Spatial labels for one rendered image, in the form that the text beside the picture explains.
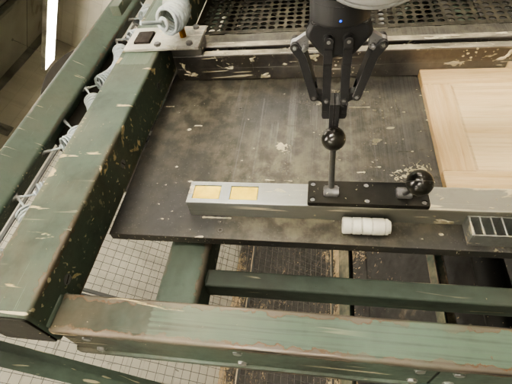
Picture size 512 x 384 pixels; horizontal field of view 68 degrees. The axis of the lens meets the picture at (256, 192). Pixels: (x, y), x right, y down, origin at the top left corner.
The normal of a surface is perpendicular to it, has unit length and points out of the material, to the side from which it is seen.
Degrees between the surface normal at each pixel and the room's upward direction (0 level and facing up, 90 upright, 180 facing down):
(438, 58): 90
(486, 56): 90
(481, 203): 58
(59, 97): 90
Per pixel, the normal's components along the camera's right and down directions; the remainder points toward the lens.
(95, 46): 0.43, -0.51
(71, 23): -0.11, 0.77
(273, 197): -0.11, -0.62
